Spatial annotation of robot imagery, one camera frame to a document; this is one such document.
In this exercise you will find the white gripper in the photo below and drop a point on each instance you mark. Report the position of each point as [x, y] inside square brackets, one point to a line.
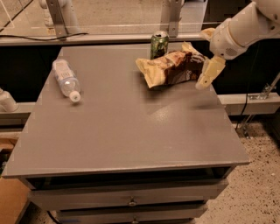
[223, 42]

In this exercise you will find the brown and yellow chip bag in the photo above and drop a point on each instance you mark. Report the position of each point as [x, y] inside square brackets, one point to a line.
[173, 68]

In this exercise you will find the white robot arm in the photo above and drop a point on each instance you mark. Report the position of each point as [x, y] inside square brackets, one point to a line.
[258, 20]

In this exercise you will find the green soda can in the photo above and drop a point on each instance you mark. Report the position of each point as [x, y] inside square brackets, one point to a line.
[159, 44]

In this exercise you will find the grey drawer cabinet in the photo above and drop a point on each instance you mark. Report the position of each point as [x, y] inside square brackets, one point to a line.
[121, 132]

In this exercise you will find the upper grey drawer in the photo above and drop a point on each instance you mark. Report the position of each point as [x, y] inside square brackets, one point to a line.
[128, 195]

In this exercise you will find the grey drawer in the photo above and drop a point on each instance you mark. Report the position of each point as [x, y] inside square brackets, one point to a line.
[128, 195]
[133, 215]

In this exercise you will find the clear plastic water bottle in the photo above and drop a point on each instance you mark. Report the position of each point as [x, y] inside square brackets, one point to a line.
[67, 80]

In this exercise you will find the white pipe fitting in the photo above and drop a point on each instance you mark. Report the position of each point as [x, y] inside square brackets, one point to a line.
[7, 102]

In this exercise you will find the lower grey drawer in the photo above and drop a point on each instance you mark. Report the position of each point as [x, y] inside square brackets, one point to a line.
[133, 215]

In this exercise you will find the cardboard box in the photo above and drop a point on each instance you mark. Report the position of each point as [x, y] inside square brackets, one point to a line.
[13, 200]

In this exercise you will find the metal frame rail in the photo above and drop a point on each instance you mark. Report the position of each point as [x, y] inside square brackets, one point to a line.
[77, 39]

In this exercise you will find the right metal bracket post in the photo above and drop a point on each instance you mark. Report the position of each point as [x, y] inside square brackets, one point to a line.
[175, 17]

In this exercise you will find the metal bracket post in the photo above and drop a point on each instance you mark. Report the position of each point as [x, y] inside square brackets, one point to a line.
[55, 9]
[175, 17]

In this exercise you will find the left metal bracket post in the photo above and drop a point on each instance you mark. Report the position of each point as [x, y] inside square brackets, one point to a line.
[55, 9]

